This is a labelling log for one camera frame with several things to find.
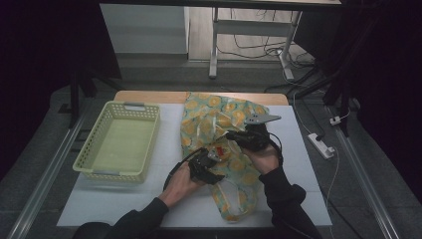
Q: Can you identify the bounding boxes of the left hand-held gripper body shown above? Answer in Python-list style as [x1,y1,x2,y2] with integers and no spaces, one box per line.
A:
[188,147,226,186]

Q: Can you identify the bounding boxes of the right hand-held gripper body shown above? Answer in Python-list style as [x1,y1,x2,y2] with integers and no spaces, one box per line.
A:
[243,113,283,153]

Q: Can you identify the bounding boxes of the fruit print cloth bag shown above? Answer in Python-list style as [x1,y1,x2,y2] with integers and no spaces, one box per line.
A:
[179,92,271,223]

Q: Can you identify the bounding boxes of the pale green plastic basket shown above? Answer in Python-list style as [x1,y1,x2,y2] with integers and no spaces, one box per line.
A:
[72,101,162,184]

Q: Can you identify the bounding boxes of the person's left hand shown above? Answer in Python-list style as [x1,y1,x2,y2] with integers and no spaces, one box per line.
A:
[158,161,207,209]

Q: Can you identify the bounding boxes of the person's right hand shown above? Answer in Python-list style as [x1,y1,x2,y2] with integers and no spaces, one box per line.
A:
[242,142,282,176]

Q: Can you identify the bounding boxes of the white power strip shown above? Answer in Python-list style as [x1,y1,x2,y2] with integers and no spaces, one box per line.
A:
[307,132,336,160]

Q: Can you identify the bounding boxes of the wooden table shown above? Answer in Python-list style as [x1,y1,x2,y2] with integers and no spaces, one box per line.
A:
[113,90,290,107]

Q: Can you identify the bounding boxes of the black stand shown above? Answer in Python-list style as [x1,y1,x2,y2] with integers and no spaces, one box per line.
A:
[67,64,125,129]
[294,63,363,137]

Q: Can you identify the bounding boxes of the white cabinet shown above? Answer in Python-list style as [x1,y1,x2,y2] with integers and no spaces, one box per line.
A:
[99,3,190,55]

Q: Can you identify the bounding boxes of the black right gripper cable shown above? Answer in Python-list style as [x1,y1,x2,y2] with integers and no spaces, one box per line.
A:
[267,131,285,167]

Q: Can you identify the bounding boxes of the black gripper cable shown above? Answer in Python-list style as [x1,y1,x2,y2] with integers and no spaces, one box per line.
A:
[267,131,285,167]
[162,146,205,191]

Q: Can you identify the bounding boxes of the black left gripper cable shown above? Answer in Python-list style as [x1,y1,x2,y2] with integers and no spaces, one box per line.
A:
[162,146,205,191]

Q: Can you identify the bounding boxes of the tangle of black floor cables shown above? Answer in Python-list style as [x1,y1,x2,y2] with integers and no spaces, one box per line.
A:
[217,8,327,96]

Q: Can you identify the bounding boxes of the white power cable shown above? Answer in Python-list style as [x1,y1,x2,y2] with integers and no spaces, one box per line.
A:
[292,91,342,213]

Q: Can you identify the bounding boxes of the white desk frame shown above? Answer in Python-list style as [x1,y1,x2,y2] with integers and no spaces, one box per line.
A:
[208,6,304,81]

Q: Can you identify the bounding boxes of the metal floor rail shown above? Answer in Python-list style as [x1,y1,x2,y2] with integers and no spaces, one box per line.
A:
[326,106,401,239]
[6,105,93,239]

